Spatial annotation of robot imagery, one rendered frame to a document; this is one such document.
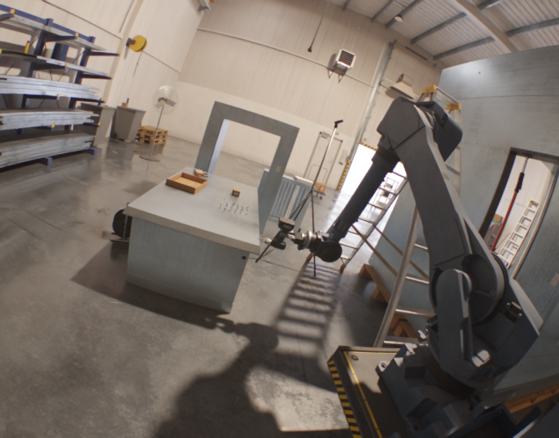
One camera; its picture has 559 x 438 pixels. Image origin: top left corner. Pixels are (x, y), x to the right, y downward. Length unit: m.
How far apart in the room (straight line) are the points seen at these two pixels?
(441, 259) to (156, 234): 1.71
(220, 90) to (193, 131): 2.11
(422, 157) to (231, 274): 1.45
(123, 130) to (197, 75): 5.03
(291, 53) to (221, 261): 10.64
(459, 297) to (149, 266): 1.91
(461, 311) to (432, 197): 0.50
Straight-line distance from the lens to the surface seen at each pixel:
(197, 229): 1.79
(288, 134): 3.55
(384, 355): 1.52
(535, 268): 2.13
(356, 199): 1.77
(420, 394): 1.19
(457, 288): 0.99
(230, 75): 11.75
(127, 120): 8.10
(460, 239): 1.10
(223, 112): 3.61
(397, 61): 13.15
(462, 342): 1.02
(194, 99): 11.89
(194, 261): 1.93
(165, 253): 1.97
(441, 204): 1.17
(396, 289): 1.90
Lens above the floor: 1.38
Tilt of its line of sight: 17 degrees down
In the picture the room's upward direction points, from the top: 20 degrees clockwise
